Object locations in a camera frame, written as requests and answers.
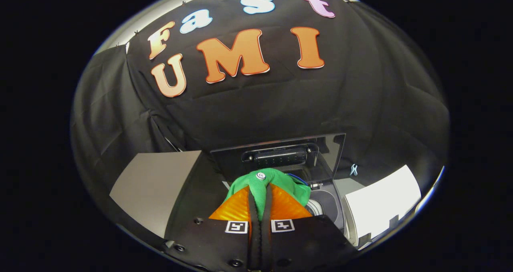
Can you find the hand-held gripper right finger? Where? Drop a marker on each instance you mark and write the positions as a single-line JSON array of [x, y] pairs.
[[266, 240]]

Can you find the white flat board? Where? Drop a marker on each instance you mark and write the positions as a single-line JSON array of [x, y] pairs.
[[380, 204]]

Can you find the row of black cloth clips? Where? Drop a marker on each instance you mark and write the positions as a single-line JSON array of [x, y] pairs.
[[183, 3]]

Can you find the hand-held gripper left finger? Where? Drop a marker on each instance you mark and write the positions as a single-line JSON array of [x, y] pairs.
[[253, 240]]

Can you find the green buttoned garment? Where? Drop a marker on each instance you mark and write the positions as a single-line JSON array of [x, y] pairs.
[[276, 180]]

